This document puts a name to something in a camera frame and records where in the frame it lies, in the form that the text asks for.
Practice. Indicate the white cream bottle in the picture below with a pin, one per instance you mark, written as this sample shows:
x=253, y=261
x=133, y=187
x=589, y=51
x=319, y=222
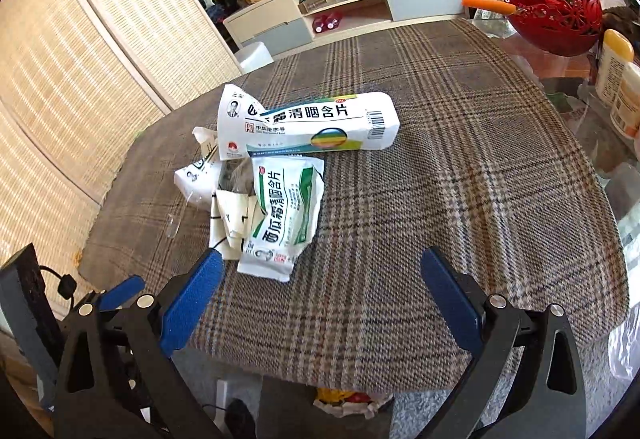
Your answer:
x=625, y=112

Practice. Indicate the black trash bin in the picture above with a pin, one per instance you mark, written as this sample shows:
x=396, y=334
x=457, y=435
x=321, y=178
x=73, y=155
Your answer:
x=286, y=410

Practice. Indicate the orange carrot stick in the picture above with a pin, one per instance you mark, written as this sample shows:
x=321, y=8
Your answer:
x=496, y=6

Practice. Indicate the white green medicine packet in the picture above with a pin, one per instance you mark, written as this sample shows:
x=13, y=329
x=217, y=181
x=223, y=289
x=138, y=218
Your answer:
x=288, y=191

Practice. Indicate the small white stool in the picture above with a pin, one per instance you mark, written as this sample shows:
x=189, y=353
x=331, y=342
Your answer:
x=253, y=56

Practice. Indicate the white wooden TV cabinet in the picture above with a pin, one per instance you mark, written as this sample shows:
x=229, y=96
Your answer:
x=288, y=27

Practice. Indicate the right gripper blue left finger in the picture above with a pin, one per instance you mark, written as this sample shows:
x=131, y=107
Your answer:
x=116, y=378

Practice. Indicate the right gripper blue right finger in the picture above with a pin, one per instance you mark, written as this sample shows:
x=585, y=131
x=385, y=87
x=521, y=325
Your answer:
x=547, y=397

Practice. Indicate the red plastic basket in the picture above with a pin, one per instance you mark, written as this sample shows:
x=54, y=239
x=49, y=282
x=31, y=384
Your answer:
x=565, y=28

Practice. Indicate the yellow capped white bottle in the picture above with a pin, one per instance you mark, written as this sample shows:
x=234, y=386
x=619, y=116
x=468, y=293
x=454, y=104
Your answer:
x=616, y=52

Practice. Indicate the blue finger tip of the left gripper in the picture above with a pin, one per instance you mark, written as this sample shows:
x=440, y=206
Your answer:
x=121, y=293

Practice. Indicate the yellow paper bag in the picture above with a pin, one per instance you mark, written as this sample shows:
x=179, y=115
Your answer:
x=332, y=396

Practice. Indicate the white paper cup trash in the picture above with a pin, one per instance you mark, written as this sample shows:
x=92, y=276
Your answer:
x=198, y=181

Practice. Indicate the white black line paper bag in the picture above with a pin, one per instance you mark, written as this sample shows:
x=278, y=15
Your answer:
x=233, y=218

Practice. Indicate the long white medicine box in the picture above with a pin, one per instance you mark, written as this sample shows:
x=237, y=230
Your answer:
x=246, y=129

